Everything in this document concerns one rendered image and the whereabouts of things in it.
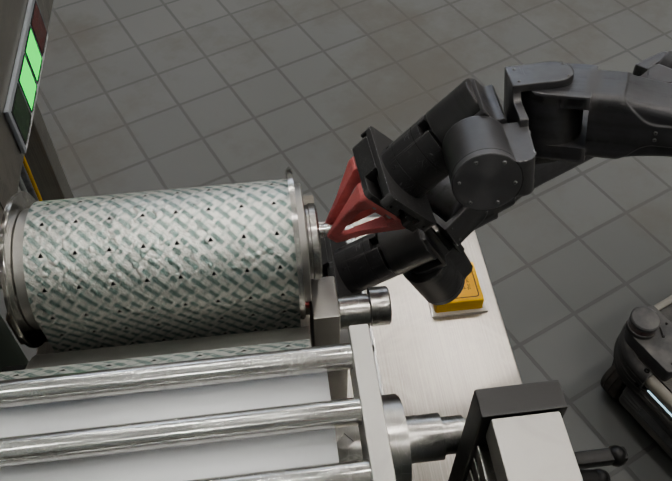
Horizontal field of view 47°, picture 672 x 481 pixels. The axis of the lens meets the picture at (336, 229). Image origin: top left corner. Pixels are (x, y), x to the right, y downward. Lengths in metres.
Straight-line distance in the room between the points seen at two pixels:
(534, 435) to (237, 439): 0.16
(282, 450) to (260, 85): 2.50
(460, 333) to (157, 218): 0.55
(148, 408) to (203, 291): 0.26
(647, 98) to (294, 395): 0.40
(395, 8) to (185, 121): 1.02
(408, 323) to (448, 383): 0.11
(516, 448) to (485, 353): 0.67
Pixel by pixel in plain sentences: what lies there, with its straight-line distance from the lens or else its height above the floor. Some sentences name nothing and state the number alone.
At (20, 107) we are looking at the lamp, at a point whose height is 1.19.
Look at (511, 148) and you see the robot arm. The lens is 0.64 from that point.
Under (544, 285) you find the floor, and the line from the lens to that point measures 2.33.
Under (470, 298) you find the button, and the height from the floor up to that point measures 0.92.
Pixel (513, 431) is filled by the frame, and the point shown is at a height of 1.44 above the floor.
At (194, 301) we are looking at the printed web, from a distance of 0.71.
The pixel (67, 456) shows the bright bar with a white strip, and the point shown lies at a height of 1.45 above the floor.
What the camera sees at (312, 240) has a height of 1.28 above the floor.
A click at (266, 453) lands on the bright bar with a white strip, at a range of 0.43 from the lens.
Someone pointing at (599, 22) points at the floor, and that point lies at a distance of 3.34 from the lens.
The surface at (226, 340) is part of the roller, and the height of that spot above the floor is 1.23.
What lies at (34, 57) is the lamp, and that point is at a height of 1.18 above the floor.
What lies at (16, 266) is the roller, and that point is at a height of 1.30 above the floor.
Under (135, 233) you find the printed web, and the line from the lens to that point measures 0.70.
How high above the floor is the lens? 1.83
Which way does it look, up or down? 50 degrees down
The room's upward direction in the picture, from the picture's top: straight up
